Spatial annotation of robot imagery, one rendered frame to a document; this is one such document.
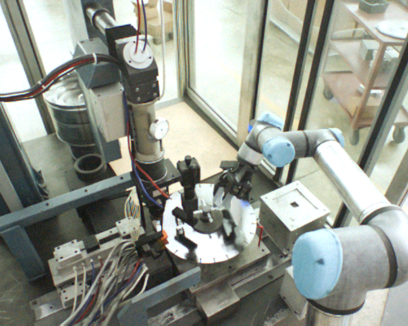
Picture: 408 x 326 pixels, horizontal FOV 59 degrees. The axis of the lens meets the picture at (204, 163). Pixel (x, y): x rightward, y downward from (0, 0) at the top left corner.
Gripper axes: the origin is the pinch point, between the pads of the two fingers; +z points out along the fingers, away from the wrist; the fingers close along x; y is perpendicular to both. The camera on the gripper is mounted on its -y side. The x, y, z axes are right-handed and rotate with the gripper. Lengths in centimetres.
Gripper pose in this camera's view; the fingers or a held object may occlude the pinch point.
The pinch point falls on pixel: (215, 206)
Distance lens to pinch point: 120.0
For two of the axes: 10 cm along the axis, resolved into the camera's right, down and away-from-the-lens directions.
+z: -4.5, 8.2, 3.6
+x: 8.6, 3.0, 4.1
